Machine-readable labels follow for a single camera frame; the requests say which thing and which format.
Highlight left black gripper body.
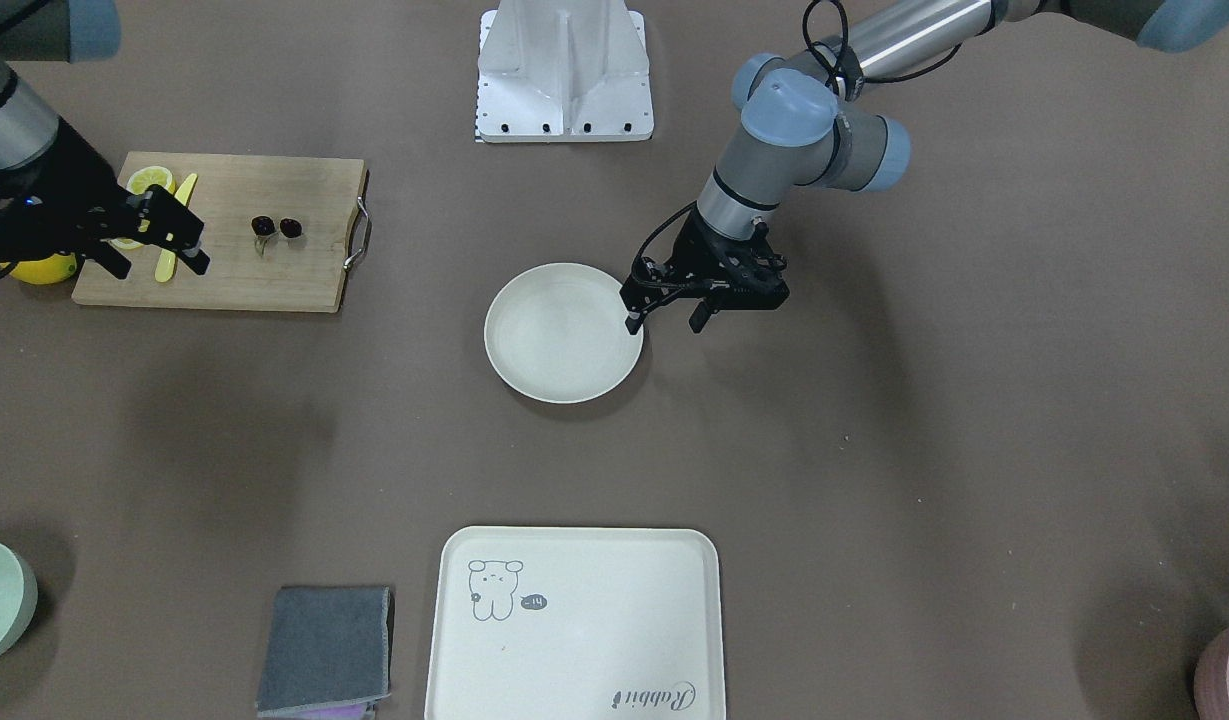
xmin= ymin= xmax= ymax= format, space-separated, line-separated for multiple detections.
xmin=619 ymin=211 xmax=791 ymax=313

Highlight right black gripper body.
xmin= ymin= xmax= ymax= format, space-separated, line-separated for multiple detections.
xmin=0 ymin=120 xmax=163 ymax=263

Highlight round cream plate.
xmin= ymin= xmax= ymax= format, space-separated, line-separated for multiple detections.
xmin=483 ymin=263 xmax=643 ymax=404

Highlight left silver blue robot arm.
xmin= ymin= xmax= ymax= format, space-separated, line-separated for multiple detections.
xmin=619 ymin=1 xmax=1229 ymax=334

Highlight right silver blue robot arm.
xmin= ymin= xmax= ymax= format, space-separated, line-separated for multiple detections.
xmin=0 ymin=1 xmax=210 ymax=279

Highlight cream rectangular tray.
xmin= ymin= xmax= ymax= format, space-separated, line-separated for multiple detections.
xmin=425 ymin=527 xmax=728 ymax=719

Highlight yellow plastic knife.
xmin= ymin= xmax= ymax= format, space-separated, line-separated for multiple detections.
xmin=154 ymin=173 xmax=198 ymax=284

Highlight dark red cherries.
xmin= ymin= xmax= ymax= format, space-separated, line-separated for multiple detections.
xmin=249 ymin=215 xmax=304 ymax=258

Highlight bamboo cutting board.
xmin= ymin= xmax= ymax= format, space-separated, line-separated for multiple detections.
xmin=73 ymin=151 xmax=371 ymax=313

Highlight grey folded cloth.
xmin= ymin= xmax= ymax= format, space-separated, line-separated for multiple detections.
xmin=256 ymin=585 xmax=393 ymax=719

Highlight pink bowl with ice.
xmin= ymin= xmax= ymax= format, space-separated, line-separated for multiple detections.
xmin=1193 ymin=628 xmax=1229 ymax=719

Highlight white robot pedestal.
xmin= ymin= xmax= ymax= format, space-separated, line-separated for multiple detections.
xmin=474 ymin=1 xmax=655 ymax=143

